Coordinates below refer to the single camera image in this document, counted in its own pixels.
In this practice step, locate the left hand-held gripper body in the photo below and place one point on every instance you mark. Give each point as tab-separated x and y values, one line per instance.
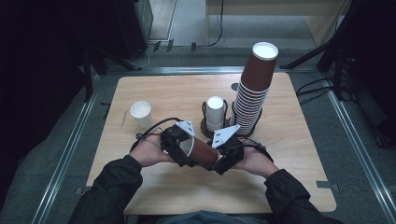
174	140

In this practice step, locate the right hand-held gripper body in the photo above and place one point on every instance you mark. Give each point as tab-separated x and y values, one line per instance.
232	152

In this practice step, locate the single brown paper cup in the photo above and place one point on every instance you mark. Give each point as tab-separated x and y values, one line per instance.
204	152

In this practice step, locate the dark wooden cup holder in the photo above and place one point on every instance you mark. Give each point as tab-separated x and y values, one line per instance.
207	130

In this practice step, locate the single white paper cup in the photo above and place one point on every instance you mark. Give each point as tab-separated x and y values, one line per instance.
141	112

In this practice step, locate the stack of white paper cups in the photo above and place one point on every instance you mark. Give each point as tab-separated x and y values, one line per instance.
215	112

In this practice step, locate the stack of brown paper cups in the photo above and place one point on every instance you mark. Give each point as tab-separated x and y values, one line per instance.
253	90

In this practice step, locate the person's right hand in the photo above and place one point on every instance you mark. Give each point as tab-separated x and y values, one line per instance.
257	161

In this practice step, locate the person's left hand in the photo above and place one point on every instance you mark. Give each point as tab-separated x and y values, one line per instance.
149	151

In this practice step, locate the person's grey-blue clothing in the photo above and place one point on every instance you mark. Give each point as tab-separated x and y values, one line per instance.
211	217

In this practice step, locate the grey round table grommet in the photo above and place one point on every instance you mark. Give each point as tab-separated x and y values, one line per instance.
235	86

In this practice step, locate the black metal stand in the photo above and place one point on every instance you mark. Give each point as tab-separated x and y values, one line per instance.
90	68

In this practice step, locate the dark cabinet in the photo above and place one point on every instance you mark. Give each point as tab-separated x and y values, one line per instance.
134	25

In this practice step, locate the black tripod stand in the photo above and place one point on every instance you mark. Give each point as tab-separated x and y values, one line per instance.
339	46

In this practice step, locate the light wooden furniture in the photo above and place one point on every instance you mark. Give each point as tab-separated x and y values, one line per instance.
317	21

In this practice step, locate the metal floor rail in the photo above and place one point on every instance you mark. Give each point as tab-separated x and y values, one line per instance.
193	70
364	161
65	155

